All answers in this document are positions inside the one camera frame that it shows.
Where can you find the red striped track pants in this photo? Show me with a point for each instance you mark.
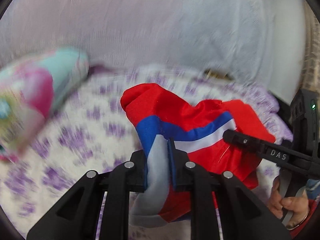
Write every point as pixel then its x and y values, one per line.
pixel 159 115

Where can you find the purple floral bed sheet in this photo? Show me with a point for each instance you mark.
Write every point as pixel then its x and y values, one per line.
pixel 91 132

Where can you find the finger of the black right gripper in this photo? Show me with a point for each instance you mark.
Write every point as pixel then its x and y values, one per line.
pixel 265 149

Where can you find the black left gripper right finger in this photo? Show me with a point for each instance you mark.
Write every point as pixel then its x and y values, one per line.
pixel 221 207

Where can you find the folded floral quilt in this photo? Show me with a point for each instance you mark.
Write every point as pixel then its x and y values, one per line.
pixel 32 88

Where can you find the right hand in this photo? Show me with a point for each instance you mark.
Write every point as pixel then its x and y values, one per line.
pixel 298 205

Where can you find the beige patterned curtain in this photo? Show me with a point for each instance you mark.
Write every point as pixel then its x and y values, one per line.
pixel 309 78

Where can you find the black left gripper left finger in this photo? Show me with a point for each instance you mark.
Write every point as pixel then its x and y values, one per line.
pixel 96 206

